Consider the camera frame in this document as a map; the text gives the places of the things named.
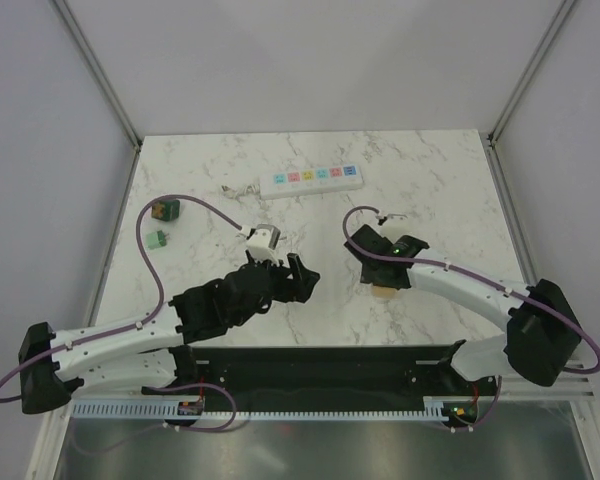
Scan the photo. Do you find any tan wooden cube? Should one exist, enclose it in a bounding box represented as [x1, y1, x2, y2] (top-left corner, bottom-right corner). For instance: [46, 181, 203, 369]
[371, 285, 399, 301]

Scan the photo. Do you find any white power strip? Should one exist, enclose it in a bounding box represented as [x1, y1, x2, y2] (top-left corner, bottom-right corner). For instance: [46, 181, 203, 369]
[259, 164, 364, 200]

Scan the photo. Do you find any light green cube plug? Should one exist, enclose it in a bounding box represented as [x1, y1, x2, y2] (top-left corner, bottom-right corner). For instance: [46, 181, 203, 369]
[145, 230, 169, 250]

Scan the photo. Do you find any dark green cube plug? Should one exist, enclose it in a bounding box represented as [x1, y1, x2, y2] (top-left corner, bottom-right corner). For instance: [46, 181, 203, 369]
[150, 199, 181, 222]

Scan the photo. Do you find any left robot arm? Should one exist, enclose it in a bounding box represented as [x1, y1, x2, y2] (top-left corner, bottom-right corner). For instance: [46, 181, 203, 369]
[18, 253, 321, 415]

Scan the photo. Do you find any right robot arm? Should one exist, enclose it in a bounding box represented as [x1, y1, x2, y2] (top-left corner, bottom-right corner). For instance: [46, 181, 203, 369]
[344, 225, 583, 394]

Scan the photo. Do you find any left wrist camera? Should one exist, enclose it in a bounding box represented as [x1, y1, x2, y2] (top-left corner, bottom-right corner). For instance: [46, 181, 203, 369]
[246, 224, 280, 264]

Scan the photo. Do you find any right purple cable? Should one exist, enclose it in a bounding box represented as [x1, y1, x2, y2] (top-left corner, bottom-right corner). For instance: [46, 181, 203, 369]
[342, 205, 600, 434]

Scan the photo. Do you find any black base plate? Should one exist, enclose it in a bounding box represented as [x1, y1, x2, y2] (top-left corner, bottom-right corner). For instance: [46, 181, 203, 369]
[163, 345, 497, 409]

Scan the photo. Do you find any white slotted cable duct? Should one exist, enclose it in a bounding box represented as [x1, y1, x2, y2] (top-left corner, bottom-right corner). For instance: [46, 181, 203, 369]
[71, 395, 480, 422]

